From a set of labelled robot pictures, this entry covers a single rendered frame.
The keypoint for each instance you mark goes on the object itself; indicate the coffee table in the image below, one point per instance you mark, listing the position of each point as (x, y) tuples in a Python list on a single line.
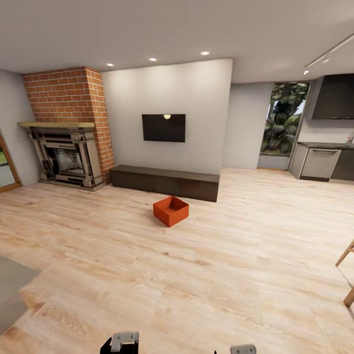
[(13, 277)]

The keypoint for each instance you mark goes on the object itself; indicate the storage box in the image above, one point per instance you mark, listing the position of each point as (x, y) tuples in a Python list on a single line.
[(171, 210)]

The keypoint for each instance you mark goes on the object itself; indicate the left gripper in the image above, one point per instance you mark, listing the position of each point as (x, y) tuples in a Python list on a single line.
[(125, 349)]

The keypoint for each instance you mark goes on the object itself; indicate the dishwasher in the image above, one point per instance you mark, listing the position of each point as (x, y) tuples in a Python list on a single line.
[(320, 163)]

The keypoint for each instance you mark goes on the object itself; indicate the fixed window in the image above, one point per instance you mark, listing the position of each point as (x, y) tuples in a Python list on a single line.
[(283, 121)]

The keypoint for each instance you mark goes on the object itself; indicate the wood fireplace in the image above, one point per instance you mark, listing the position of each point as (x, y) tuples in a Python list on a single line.
[(68, 156)]

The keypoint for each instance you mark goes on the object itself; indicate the wall mounted tv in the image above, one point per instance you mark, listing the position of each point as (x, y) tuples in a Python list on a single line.
[(164, 127)]

